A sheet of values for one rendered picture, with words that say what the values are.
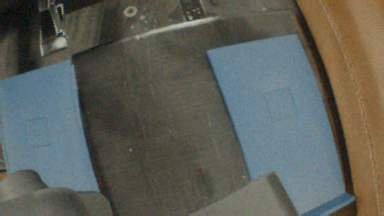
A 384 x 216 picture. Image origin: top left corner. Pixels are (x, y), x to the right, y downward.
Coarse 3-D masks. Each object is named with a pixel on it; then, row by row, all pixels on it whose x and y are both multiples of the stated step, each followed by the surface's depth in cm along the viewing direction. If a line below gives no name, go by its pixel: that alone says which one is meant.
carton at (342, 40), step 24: (312, 0) 74; (336, 0) 79; (360, 0) 80; (312, 24) 76; (336, 24) 78; (360, 24) 79; (336, 48) 71; (360, 48) 78; (336, 72) 73; (360, 72) 76; (336, 96) 75; (360, 96) 68; (360, 120) 68; (360, 144) 69; (360, 168) 70; (360, 192) 70
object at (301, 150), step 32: (224, 64) 73; (256, 64) 74; (288, 64) 74; (224, 96) 72; (256, 96) 73; (320, 96) 73; (256, 128) 72; (288, 128) 72; (320, 128) 72; (256, 160) 71; (288, 160) 71; (320, 160) 71; (288, 192) 70; (320, 192) 70
